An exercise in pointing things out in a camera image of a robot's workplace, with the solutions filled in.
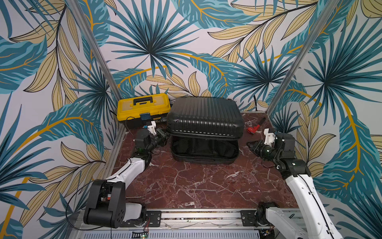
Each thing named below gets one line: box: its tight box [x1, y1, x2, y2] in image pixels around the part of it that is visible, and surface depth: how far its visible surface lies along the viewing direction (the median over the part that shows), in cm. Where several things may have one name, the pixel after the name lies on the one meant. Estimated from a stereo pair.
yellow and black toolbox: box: [116, 93, 171, 128], surface depth 102 cm
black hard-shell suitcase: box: [166, 96, 245, 164], surface depth 75 cm
